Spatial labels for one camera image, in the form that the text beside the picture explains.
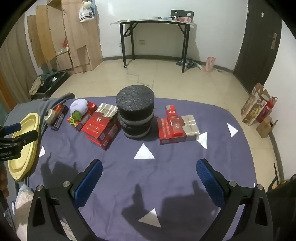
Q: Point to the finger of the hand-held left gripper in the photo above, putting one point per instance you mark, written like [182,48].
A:
[12,128]
[27,137]

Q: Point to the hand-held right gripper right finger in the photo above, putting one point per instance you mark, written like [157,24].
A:
[210,183]

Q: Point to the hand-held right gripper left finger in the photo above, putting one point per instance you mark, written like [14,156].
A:
[89,183]

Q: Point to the yellow plastic basin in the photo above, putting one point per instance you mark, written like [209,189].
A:
[24,163]

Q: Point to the dark cigarette box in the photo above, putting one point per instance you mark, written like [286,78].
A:
[61,119]

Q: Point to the large red cigarette carton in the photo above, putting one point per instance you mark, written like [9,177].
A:
[108,138]
[98,122]

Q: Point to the red and silver cigarette carton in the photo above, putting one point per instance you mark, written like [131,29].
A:
[190,129]

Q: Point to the red cigarette pack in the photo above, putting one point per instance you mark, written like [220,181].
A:
[177,127]

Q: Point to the red box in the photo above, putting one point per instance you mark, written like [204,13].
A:
[91,109]

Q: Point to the black foam cylinder white band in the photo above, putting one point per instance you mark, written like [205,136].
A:
[136,131]
[135,99]

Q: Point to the beige tape roll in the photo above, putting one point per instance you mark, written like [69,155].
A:
[49,117]

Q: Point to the grey blanket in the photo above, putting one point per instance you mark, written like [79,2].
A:
[34,104]

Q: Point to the beige cloth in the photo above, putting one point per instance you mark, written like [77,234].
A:
[35,85]

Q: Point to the dark suitcase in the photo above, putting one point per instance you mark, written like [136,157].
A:
[54,80]

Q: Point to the beige curtain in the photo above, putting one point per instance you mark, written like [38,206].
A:
[13,58]

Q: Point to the small brown cardboard box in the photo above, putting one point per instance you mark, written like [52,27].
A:
[264,128]

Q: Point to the printed cardboard box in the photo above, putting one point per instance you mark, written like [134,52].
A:
[253,106]

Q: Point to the red fire extinguisher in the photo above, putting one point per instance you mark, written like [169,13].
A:
[266,110]

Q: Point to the wooden wardrobe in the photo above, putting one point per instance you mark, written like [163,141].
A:
[69,27]

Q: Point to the pink plastic bag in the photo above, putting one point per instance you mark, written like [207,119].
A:
[210,64]

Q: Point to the pile of clothes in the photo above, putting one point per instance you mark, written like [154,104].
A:
[188,63]

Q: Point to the white plastic bag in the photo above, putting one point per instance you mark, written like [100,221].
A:
[86,14]

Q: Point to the dark door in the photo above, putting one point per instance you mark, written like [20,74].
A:
[256,46]

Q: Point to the pink packet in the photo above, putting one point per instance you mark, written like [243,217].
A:
[183,19]

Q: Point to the black folding table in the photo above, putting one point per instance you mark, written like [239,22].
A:
[150,21]

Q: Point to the black chair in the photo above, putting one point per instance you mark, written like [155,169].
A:
[182,12]

